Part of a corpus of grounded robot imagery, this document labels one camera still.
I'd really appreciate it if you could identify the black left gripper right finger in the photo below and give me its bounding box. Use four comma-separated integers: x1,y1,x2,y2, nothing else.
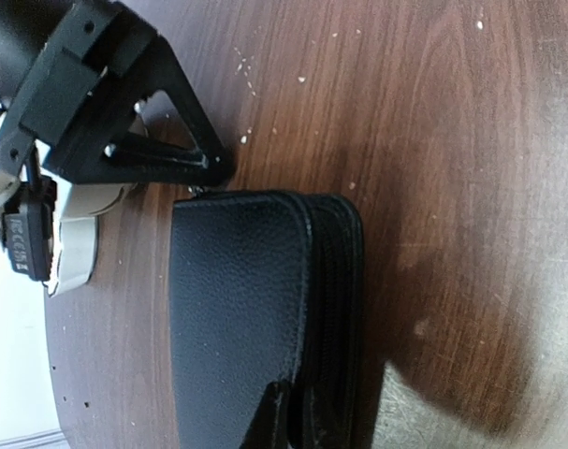
302,387,343,449

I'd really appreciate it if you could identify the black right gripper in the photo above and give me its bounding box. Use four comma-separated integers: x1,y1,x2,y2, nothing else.
0,1,234,187

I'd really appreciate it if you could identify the black zip tool case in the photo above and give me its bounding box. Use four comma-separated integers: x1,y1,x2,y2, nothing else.
168,191,364,448

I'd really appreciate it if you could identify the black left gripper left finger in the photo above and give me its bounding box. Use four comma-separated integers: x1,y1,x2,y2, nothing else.
240,381,291,449

